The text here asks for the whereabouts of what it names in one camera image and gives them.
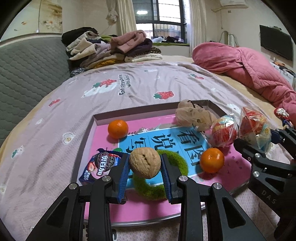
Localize green fuzzy ring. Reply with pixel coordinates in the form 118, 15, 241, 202
132, 149, 189, 201

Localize blue surprise egg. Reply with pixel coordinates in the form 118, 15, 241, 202
238, 106, 271, 153

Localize brown walnut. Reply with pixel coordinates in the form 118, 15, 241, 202
129, 147, 161, 179

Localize orange mandarin fruit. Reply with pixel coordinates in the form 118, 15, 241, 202
200, 148, 225, 174

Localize small santa figurine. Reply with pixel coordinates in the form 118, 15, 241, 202
274, 108, 293, 128

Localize blue Oreo cookie packet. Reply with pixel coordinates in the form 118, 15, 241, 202
79, 149, 123, 185

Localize grey shallow box tray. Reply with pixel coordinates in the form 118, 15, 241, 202
71, 103, 251, 226

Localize red wrapped surprise egg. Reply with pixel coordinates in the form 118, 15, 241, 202
209, 114, 238, 148

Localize small orange mandarin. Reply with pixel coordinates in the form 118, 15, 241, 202
108, 120, 128, 139

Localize beige plush toy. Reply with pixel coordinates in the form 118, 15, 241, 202
175, 99, 217, 132

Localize pink quilted blanket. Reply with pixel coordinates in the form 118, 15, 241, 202
192, 42, 295, 125

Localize pink strawberry print bedsheet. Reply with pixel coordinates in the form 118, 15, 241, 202
1, 61, 280, 240

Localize pile of folded clothes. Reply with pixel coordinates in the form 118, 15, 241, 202
62, 27, 163, 77

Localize white air conditioner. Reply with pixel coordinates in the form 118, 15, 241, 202
220, 0, 248, 8

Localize grey quilted headboard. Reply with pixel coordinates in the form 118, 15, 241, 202
1, 34, 70, 142

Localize white right curtain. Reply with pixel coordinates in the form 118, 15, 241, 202
189, 0, 207, 57

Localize black framed window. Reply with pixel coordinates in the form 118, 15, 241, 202
132, 0, 187, 44

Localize cream left curtain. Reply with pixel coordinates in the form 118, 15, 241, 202
106, 0, 137, 35

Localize white cabinet doors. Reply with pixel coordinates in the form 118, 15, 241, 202
1, 0, 63, 41

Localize black wall television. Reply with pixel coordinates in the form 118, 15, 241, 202
259, 25, 293, 61

